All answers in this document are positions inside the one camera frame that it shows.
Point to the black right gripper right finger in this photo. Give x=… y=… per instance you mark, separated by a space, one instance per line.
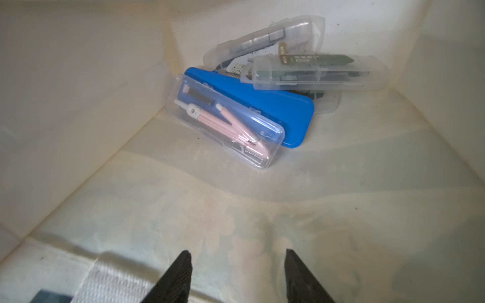
x=301 y=285

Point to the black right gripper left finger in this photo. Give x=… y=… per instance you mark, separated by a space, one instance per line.
x=174 y=286

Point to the floral canvas tote bag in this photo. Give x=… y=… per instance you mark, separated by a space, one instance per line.
x=384 y=200

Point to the clear case pink compass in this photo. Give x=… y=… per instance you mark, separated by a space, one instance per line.
x=239 y=130

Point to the clear case green label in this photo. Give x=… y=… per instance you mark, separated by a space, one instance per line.
x=316 y=72

